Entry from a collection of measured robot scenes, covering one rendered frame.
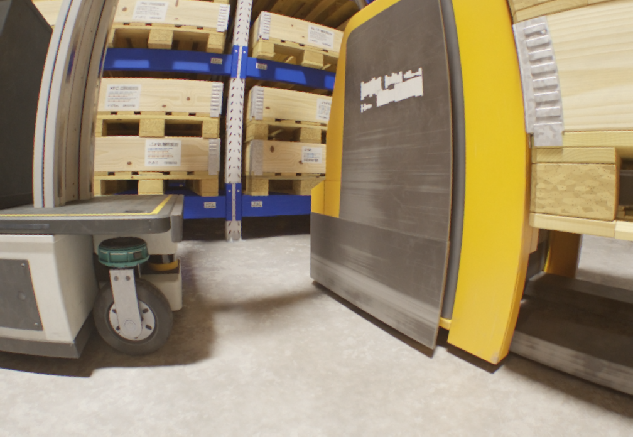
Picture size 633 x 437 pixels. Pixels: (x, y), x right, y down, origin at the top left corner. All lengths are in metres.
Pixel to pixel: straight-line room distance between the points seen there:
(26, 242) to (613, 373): 1.07
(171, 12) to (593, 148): 2.00
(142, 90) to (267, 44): 0.84
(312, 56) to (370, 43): 1.31
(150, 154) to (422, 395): 1.63
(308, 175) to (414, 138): 1.34
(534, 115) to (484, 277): 0.31
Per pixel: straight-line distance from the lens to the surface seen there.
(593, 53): 0.51
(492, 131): 0.59
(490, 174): 0.59
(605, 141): 0.47
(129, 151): 1.75
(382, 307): 0.76
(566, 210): 0.48
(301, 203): 1.98
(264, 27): 2.06
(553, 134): 0.49
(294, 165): 1.88
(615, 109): 0.48
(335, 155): 0.90
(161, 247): 0.74
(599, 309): 1.05
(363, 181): 0.77
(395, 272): 0.70
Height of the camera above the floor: 0.38
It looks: 4 degrees down
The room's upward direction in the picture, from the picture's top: 1 degrees clockwise
